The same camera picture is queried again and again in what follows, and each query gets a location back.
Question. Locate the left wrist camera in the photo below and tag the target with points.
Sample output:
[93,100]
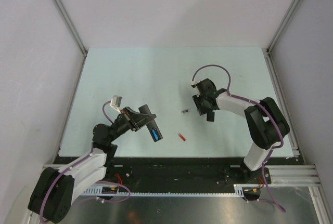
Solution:
[115,103]

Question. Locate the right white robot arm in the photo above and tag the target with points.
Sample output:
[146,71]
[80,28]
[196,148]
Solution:
[266,124]

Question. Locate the left aluminium frame post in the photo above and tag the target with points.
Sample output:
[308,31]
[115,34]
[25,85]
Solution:
[70,26]

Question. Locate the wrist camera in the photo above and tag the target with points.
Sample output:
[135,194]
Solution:
[194,83]
[115,103]

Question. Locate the black battery compartment cover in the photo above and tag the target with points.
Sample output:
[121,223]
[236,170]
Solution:
[210,116]

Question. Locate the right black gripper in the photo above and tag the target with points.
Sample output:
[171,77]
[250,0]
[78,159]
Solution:
[202,110]

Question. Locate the black remote control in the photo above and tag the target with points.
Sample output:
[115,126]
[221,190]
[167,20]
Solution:
[152,124]

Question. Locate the aluminium frame post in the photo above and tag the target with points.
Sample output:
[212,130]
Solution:
[292,9]
[70,26]

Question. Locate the blue AAA battery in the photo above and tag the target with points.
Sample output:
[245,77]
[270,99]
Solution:
[155,134]

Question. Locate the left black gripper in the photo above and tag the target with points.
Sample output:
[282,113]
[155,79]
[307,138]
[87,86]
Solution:
[135,120]

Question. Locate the red orange AAA battery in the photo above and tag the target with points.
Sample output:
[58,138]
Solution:
[182,137]

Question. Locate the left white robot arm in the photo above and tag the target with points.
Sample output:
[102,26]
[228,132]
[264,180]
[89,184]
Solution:
[58,188]

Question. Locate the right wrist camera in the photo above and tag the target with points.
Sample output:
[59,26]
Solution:
[194,83]

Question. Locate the right aluminium frame post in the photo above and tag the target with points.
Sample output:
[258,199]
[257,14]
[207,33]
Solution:
[292,9]

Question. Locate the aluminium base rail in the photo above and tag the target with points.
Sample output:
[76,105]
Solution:
[294,176]

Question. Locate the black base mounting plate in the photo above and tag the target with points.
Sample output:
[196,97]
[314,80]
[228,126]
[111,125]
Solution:
[183,175]

